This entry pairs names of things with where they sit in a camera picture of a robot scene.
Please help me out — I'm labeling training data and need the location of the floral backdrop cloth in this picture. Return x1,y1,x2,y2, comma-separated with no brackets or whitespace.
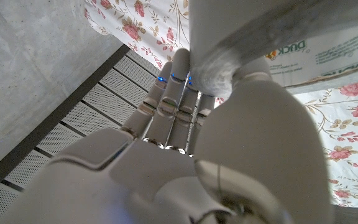
84,0,358,209

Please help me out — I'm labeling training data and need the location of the grey duct tape roll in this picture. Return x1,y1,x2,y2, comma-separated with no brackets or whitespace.
188,0,358,97

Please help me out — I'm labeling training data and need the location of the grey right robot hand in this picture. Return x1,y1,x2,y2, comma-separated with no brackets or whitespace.
0,48,335,224

